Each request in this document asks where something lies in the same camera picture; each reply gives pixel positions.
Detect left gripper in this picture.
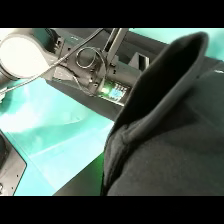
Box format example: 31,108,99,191
45,28,168,122

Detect dark garment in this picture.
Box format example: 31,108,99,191
100,31,224,197

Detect black cable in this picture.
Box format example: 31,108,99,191
0,28,105,95

